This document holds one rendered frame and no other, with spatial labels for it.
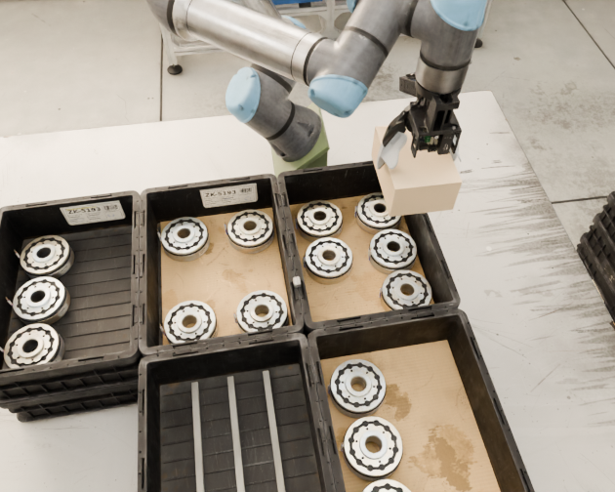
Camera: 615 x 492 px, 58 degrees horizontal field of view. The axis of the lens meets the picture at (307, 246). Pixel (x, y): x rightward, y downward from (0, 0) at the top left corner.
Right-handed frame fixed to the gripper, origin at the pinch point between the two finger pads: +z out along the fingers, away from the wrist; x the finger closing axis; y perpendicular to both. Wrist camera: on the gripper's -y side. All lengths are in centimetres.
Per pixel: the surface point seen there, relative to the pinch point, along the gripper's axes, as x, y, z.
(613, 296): 83, -8, 84
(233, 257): -36.2, -1.8, 26.8
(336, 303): -15.8, 12.9, 26.6
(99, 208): -64, -14, 20
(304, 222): -19.8, -7.1, 23.8
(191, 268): -45, 0, 27
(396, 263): -1.7, 6.6, 23.8
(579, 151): 123, -97, 111
